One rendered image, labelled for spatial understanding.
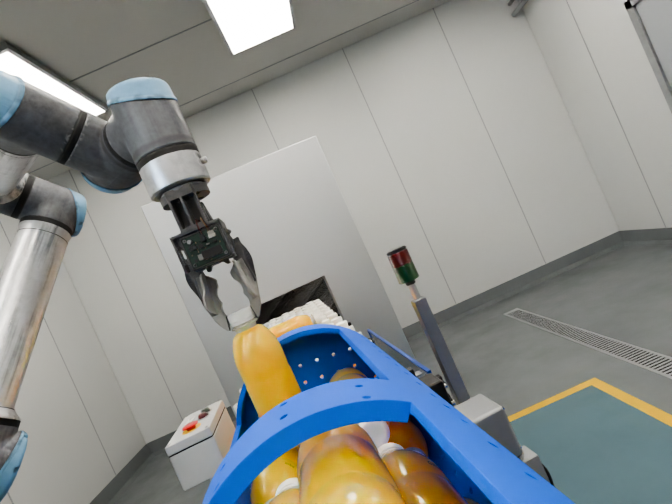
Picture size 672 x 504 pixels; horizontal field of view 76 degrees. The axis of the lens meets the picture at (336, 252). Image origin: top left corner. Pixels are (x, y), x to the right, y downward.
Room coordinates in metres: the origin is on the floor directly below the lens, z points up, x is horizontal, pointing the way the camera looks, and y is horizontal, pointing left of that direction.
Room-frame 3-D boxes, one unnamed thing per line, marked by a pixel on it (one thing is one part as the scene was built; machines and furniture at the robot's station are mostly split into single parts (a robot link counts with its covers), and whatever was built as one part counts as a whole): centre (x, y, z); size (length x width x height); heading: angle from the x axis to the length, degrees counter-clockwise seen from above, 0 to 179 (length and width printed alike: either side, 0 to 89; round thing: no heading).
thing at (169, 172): (0.64, 0.17, 1.52); 0.10 x 0.09 x 0.05; 97
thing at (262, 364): (0.66, 0.17, 1.19); 0.07 x 0.07 x 0.19
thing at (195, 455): (1.01, 0.46, 1.05); 0.20 x 0.10 x 0.10; 7
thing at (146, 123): (0.64, 0.17, 1.61); 0.10 x 0.09 x 0.12; 50
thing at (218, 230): (0.63, 0.17, 1.44); 0.09 x 0.08 x 0.12; 7
